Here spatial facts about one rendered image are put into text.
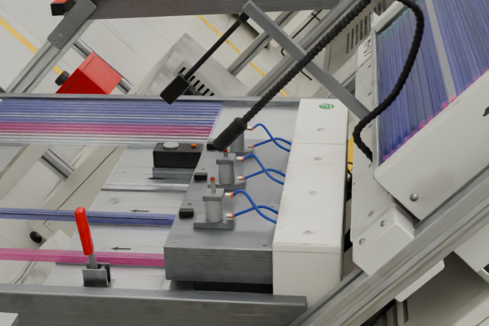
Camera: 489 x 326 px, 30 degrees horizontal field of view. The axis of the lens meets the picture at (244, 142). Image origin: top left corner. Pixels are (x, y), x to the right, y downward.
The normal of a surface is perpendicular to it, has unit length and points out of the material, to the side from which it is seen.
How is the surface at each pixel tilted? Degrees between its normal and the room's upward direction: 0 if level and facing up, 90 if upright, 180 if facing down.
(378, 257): 90
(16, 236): 0
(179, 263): 90
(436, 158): 90
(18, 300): 90
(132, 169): 44
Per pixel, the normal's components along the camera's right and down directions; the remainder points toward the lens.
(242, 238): -0.03, -0.92
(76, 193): -0.12, 0.39
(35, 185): 0.67, -0.65
